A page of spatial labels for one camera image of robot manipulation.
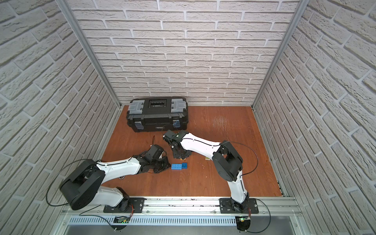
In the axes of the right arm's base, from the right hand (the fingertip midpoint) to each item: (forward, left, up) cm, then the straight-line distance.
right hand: (183, 155), depth 87 cm
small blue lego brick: (-5, 0, -4) cm, 6 cm away
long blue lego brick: (-6, +4, -3) cm, 8 cm away
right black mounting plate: (-28, -23, -5) cm, 36 cm away
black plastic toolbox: (+24, +15, +12) cm, 31 cm away
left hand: (-4, +6, -3) cm, 8 cm away
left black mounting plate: (-25, +24, -3) cm, 35 cm away
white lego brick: (-1, -15, -4) cm, 15 cm away
